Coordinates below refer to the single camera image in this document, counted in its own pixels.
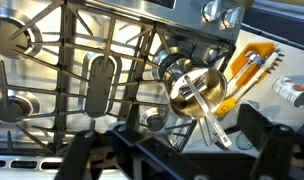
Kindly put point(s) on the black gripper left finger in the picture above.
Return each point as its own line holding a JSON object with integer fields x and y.
{"x": 77, "y": 156}

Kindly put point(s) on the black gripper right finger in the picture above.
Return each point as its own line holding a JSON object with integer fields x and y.
{"x": 275, "y": 150}

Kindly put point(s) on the black cast iron stove grate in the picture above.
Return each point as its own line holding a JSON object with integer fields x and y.
{"x": 107, "y": 51}
{"x": 133, "y": 116}
{"x": 3, "y": 86}

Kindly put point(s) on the stainless steel gas stove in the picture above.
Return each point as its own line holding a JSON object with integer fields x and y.
{"x": 25, "y": 75}

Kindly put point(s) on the steel stove knob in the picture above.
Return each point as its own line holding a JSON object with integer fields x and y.
{"x": 232, "y": 17}
{"x": 212, "y": 11}

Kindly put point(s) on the white can with tomato print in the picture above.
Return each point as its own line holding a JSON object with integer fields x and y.
{"x": 288, "y": 91}

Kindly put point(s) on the oval steel gas burner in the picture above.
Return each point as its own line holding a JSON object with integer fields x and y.
{"x": 98, "y": 93}

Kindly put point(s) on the round steel gas burner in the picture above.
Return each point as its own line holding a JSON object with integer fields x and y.
{"x": 168, "y": 60}
{"x": 17, "y": 108}
{"x": 5, "y": 43}

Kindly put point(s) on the small round gas burner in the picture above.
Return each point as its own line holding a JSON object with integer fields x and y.
{"x": 155, "y": 121}

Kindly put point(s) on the stainless steel saucepan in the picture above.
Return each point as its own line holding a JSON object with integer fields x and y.
{"x": 212, "y": 86}

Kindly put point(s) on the steel measuring cup ladle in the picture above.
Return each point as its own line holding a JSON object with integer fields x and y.
{"x": 255, "y": 59}

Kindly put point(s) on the orange hexagonal trivet mat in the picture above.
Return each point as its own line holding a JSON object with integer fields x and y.
{"x": 258, "y": 48}

